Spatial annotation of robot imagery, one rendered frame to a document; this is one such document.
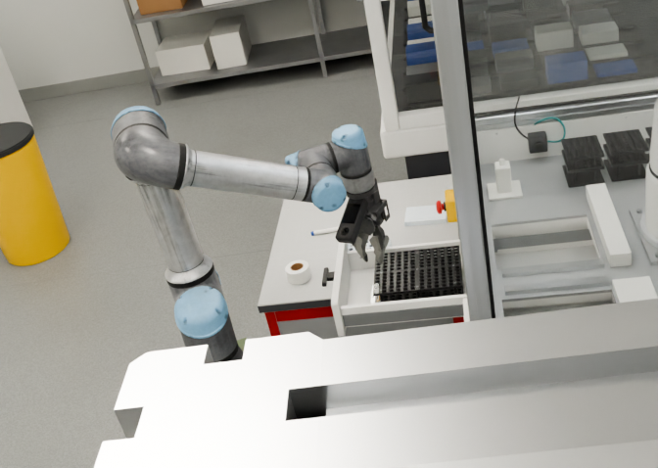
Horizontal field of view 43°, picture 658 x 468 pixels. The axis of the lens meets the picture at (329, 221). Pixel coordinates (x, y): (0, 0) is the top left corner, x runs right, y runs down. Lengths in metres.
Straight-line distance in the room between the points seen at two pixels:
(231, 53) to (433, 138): 3.26
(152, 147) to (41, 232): 2.84
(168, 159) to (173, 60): 4.40
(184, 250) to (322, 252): 0.71
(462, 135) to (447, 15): 0.20
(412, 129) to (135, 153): 1.34
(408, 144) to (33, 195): 2.20
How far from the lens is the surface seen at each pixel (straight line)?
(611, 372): 0.16
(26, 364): 3.91
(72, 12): 6.57
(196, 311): 1.89
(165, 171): 1.71
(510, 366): 0.16
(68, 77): 6.78
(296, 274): 2.42
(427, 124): 2.85
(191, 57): 6.05
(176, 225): 1.91
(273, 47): 6.18
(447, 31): 1.29
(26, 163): 4.38
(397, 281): 2.13
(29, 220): 4.48
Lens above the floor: 2.16
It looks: 31 degrees down
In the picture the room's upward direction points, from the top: 12 degrees counter-clockwise
